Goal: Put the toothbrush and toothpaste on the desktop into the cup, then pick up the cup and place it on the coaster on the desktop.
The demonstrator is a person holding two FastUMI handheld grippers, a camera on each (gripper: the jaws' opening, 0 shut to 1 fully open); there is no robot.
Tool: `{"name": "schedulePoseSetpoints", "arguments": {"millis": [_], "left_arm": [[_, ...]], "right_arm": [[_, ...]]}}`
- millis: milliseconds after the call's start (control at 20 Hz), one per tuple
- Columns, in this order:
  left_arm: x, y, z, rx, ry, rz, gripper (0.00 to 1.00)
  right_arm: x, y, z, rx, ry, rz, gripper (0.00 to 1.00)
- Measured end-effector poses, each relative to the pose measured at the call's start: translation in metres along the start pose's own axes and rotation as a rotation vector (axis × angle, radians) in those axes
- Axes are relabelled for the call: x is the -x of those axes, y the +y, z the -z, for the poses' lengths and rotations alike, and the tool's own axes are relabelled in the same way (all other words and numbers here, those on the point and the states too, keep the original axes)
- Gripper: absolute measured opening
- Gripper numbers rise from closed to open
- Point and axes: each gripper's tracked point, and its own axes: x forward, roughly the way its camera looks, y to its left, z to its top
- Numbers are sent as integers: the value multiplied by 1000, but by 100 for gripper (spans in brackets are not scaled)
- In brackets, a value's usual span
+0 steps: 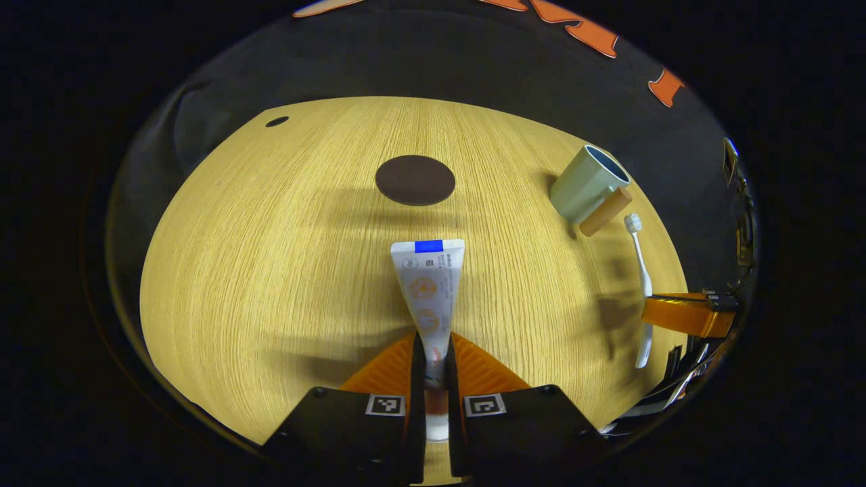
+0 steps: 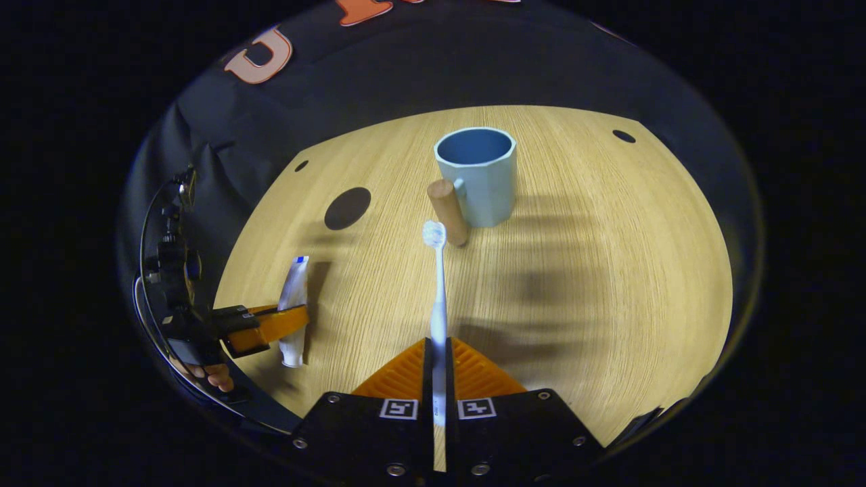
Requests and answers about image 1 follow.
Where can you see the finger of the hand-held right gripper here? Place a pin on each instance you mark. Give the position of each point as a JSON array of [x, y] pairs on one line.
[[683, 314]]

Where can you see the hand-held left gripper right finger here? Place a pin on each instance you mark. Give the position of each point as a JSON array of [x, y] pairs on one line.
[[454, 392]]

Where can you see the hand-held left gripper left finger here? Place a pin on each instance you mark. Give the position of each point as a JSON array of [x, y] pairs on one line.
[[417, 392]]

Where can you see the white toothbrush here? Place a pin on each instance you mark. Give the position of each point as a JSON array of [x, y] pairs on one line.
[[643, 270]]

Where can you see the white toothpaste tube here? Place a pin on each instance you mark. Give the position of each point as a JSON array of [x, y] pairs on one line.
[[429, 284]]

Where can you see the round dark brown coaster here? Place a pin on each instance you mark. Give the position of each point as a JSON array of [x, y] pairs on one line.
[[415, 180]]

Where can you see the wooden desktop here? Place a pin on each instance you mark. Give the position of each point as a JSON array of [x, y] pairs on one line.
[[270, 270]]

